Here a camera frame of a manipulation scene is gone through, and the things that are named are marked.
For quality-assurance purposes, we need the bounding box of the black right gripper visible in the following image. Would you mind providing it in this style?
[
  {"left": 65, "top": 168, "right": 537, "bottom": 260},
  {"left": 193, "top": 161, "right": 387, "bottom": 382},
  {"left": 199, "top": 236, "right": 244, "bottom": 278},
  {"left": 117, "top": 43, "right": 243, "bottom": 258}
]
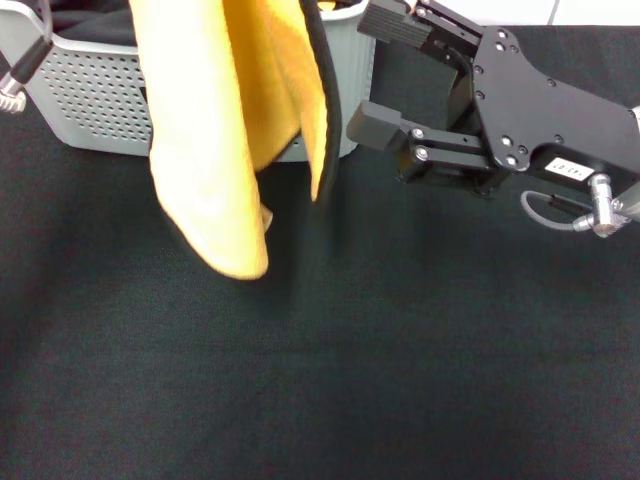
[{"left": 446, "top": 27, "right": 640, "bottom": 201}]

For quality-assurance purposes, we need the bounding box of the yellow towel with black trim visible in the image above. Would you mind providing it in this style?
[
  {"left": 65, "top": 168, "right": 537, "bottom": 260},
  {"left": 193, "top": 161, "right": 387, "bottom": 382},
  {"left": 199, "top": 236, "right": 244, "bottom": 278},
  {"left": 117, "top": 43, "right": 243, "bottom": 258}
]
[{"left": 128, "top": 0, "right": 346, "bottom": 280}]

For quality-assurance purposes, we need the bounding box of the black tablecloth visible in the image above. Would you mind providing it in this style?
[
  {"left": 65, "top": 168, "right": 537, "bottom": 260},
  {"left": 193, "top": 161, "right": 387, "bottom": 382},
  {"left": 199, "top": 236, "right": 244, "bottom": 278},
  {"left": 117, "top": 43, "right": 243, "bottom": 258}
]
[{"left": 0, "top": 24, "right": 640, "bottom": 480}]

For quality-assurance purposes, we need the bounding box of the grey perforated storage box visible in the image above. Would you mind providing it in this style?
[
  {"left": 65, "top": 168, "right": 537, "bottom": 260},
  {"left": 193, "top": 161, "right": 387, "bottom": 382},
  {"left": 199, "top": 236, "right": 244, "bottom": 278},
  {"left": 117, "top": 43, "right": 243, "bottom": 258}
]
[{"left": 0, "top": 0, "right": 377, "bottom": 164}]

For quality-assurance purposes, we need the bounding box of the dark cloth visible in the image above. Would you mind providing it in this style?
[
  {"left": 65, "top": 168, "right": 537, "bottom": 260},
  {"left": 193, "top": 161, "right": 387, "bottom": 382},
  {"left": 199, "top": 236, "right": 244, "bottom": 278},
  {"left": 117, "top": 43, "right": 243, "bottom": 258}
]
[{"left": 49, "top": 0, "right": 140, "bottom": 47}]

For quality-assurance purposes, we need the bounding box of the right gripper cable with connector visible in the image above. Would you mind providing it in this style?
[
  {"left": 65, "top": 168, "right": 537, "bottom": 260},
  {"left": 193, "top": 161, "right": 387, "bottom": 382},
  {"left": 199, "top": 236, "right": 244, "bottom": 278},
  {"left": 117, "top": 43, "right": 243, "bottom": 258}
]
[{"left": 519, "top": 172, "right": 627, "bottom": 239}]

